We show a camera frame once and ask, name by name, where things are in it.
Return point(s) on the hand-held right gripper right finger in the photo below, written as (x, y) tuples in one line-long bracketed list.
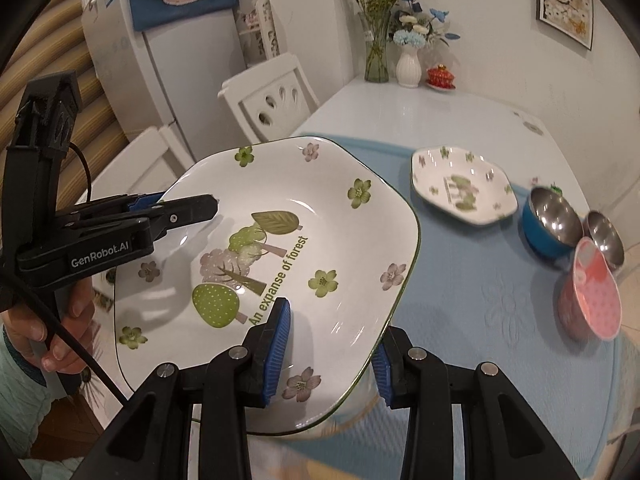
[(382, 370)]

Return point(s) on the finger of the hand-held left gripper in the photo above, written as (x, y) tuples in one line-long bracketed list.
[(142, 203), (190, 212)]

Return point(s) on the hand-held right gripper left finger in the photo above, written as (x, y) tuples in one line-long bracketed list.
[(280, 340)]

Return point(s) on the large white floral plate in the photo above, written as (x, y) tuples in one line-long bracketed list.
[(320, 210)]

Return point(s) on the small white floral plate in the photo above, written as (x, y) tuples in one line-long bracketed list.
[(435, 170)]

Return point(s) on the blue steel-lined bowl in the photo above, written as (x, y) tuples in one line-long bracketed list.
[(537, 230)]

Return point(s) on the pink bowl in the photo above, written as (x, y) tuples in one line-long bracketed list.
[(595, 295)]

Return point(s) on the small steel bowl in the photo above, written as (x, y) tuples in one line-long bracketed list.
[(602, 232)]

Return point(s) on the person's left forearm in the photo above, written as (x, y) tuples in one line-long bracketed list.
[(20, 400)]

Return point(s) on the person's left hand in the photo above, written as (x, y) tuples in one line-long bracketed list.
[(75, 305)]

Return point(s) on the white wooden chair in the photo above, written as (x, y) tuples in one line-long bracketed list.
[(255, 90), (150, 150)]

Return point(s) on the white refrigerator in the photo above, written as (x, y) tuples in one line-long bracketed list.
[(165, 85)]

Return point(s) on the light blue table mat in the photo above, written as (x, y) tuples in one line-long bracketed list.
[(475, 285)]

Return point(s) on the glass vase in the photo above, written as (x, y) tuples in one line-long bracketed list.
[(376, 60)]

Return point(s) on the small colourful floral ornament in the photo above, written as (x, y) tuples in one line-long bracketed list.
[(554, 189)]

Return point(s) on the white ribbed vase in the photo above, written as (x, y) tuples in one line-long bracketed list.
[(408, 67)]

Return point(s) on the red lidded cup with saucer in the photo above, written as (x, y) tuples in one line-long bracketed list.
[(441, 77)]

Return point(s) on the blue artificial flowers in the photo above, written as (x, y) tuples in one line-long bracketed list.
[(415, 35)]

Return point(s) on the white wall rack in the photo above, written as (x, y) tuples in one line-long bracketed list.
[(260, 30)]

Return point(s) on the framed floral wall picture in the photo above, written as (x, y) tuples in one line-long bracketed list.
[(565, 5)]

